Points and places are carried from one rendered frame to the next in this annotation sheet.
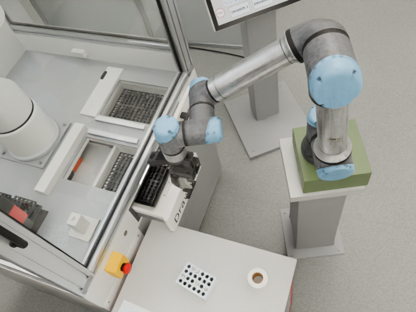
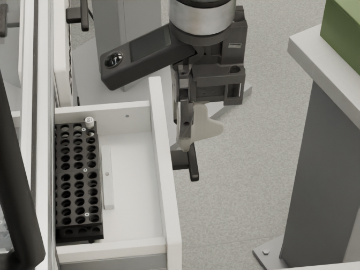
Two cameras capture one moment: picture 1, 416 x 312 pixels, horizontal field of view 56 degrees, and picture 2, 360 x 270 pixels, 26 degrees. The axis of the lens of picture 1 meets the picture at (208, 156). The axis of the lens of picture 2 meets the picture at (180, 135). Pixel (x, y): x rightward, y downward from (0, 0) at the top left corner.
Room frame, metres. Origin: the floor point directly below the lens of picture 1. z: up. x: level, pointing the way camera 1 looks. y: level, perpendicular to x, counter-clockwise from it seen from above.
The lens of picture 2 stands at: (0.22, 0.55, 1.74)
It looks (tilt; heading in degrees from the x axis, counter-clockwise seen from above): 50 degrees down; 319
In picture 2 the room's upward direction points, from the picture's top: straight up
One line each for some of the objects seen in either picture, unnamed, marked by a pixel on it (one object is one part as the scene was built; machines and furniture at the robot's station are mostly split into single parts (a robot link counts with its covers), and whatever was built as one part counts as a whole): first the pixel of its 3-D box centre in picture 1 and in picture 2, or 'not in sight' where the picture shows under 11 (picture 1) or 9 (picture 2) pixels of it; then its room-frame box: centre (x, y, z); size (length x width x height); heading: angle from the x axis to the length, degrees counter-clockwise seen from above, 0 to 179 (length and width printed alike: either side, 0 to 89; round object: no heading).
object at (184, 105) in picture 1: (180, 119); (62, 31); (1.07, 0.06, 0.87); 0.29 x 0.02 x 0.11; 145
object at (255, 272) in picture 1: (257, 279); not in sight; (0.36, -0.03, 0.78); 0.07 x 0.07 x 0.04
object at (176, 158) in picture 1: (174, 148); (201, 0); (0.71, 0.09, 1.18); 0.08 x 0.08 x 0.05
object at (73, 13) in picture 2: (184, 115); (76, 15); (1.06, 0.04, 0.91); 0.07 x 0.04 x 0.01; 145
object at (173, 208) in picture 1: (183, 190); (164, 175); (0.74, 0.13, 0.87); 0.29 x 0.02 x 0.11; 145
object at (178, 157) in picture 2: (188, 189); (183, 159); (0.72, 0.11, 0.91); 0.07 x 0.04 x 0.01; 145
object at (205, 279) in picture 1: (197, 281); not in sight; (0.42, 0.17, 0.78); 0.12 x 0.08 x 0.04; 44
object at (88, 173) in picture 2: (158, 182); (92, 171); (0.79, 0.21, 0.90); 0.18 x 0.02 x 0.01; 145
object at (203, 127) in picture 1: (202, 126); not in sight; (0.70, -0.01, 1.26); 0.11 x 0.11 x 0.08; 77
